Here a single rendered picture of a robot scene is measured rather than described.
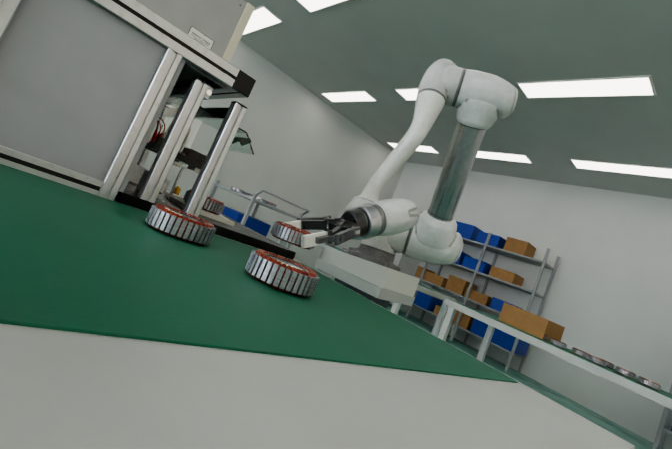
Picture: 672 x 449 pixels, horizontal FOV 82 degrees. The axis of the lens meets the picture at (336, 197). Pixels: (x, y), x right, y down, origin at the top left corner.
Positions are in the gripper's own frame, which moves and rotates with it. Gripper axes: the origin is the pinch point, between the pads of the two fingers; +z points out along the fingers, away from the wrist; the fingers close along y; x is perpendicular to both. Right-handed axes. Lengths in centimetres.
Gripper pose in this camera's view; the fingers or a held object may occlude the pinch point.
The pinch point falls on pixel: (295, 234)
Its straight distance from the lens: 94.6
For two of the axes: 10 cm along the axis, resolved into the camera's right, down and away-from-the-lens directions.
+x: 0.2, -9.8, -2.0
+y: -5.9, -1.8, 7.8
